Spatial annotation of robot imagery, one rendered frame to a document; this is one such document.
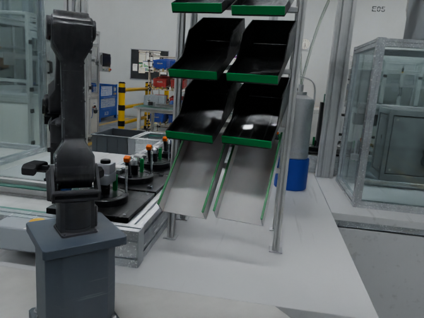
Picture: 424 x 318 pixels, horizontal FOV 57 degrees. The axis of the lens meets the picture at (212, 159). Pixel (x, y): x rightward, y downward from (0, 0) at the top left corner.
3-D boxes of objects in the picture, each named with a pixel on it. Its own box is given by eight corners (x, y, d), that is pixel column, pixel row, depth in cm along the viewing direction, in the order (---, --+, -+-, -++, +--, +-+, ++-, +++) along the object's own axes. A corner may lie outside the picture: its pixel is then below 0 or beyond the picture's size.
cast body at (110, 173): (108, 185, 113) (108, 162, 112) (93, 184, 114) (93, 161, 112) (118, 178, 121) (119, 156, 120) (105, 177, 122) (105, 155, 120)
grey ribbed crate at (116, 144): (164, 169, 307) (165, 141, 302) (89, 161, 315) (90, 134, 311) (176, 159, 348) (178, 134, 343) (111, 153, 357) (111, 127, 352)
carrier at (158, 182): (156, 197, 129) (157, 161, 127) (88, 190, 133) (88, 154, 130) (173, 180, 153) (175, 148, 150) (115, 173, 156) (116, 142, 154)
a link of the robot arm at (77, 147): (94, 10, 69) (88, 19, 75) (50, 4, 66) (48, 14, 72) (96, 188, 71) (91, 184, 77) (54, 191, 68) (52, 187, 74)
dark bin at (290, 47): (277, 85, 95) (278, 56, 90) (226, 81, 99) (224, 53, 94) (295, 45, 116) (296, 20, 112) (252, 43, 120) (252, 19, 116)
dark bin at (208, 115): (212, 144, 100) (210, 119, 96) (166, 138, 104) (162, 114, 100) (241, 96, 121) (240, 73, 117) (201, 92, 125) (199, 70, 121)
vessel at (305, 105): (309, 161, 179) (319, 77, 171) (278, 158, 180) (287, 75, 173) (306, 155, 192) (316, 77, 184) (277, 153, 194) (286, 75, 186)
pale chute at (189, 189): (206, 219, 102) (203, 212, 99) (161, 211, 106) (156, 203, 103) (233, 136, 117) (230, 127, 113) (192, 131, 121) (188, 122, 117)
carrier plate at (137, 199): (128, 224, 105) (128, 217, 104) (45, 214, 108) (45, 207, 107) (154, 199, 128) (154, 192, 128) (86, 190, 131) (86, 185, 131)
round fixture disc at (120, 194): (118, 209, 110) (118, 203, 109) (71, 204, 112) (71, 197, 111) (135, 195, 123) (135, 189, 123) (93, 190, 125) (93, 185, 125)
